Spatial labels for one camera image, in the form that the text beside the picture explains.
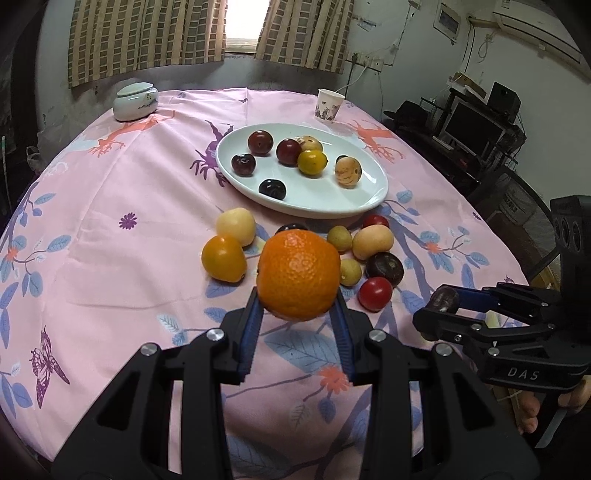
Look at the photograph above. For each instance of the small yellow-green fruit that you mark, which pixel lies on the small yellow-green fruit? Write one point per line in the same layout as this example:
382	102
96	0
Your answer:
340	237
350	271

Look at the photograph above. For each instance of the black mesh chair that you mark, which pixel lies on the black mesh chair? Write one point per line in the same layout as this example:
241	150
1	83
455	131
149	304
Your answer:
517	217

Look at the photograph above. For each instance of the brown checked curtain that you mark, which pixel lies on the brown checked curtain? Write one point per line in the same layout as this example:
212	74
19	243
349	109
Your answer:
304	32
147	37

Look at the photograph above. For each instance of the pink floral tablecloth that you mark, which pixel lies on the pink floral tablecloth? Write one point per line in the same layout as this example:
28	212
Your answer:
115	258

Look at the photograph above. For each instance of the yellow mango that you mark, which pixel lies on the yellow mango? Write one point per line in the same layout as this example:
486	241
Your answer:
373	241

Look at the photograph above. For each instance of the printed paper cup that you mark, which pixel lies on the printed paper cup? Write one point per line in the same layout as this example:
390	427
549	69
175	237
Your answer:
329	106

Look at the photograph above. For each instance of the dark purple plum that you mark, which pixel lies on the dark purple plum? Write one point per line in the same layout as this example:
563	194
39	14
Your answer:
291	227
272	188

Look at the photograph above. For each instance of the dark red plum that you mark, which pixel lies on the dark red plum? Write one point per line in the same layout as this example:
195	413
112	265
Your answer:
243	165
260	142
289	151

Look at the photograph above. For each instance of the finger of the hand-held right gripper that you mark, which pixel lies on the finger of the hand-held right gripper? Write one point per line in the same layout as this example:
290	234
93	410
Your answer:
443	327
475	301

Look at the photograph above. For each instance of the red cherry tomato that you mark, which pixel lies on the red cherry tomato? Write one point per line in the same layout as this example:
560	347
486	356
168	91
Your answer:
375	294
375	220

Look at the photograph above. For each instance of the striped yellow pepino melon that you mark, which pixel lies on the striped yellow pepino melon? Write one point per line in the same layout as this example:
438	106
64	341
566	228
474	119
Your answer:
310	143
347	171

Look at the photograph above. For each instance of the wall electrical box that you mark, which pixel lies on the wall electrical box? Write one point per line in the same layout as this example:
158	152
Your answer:
449	18

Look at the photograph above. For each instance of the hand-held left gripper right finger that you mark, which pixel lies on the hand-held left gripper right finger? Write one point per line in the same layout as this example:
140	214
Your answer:
344	344

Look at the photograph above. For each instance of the black hat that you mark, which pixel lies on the black hat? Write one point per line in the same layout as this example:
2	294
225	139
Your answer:
408	115

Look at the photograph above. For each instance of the dark purple passion fruit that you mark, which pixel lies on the dark purple passion fruit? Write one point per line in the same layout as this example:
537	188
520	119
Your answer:
384	269

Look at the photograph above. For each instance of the yellow-orange persimmon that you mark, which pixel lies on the yellow-orange persimmon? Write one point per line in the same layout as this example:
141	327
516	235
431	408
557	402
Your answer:
224	258

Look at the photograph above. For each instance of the person's right hand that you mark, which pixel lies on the person's right hand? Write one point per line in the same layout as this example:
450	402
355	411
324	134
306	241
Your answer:
528	413

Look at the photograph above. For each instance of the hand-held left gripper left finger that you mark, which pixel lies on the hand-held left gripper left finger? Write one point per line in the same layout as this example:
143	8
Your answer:
249	341

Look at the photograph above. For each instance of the dark computer desk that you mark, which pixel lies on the dark computer desk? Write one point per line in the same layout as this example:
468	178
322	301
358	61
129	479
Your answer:
443	157

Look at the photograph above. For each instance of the window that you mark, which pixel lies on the window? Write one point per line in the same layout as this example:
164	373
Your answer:
244	23

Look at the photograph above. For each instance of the white air conditioner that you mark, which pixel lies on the white air conditioner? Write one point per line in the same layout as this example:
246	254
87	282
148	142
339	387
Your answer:
535	27

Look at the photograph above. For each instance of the orange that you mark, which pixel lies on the orange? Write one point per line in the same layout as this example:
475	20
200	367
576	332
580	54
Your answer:
298	274

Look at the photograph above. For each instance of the yellow plum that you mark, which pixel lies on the yellow plum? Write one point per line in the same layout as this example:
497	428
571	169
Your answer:
312	162

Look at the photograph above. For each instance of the black speaker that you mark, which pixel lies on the black speaker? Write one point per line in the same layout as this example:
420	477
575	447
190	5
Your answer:
504	101

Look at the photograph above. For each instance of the white lidded ceramic jar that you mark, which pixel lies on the white lidded ceramic jar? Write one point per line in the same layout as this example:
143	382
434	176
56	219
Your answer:
135	104

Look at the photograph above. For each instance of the plastic bag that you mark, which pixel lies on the plastic bag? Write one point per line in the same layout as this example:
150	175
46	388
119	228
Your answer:
34	160

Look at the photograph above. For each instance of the computer monitor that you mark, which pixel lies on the computer monitor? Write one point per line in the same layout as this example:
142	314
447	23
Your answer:
471	125

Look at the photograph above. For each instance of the dark brown avocado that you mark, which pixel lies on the dark brown avocado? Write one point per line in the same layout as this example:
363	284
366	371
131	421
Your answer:
443	299

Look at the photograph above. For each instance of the white oval plate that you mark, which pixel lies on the white oval plate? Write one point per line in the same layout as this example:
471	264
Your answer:
314	198

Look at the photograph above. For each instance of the wall socket strip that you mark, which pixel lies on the wall socket strip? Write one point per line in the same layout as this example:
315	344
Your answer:
367	61

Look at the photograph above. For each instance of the pale yellow spotted fruit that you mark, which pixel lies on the pale yellow spotted fruit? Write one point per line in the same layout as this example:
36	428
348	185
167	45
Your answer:
236	226

